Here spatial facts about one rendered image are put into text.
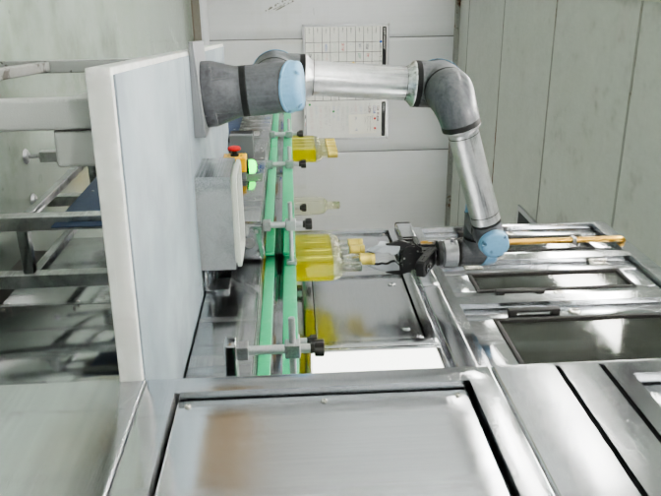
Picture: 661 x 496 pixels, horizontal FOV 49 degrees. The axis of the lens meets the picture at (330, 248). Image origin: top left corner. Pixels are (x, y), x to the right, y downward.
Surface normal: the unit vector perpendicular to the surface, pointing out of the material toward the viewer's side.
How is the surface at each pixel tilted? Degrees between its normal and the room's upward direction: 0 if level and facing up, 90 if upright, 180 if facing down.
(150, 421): 90
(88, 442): 90
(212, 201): 90
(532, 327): 90
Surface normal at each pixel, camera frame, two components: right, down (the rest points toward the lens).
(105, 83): 0.06, 0.29
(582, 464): -0.01, -0.93
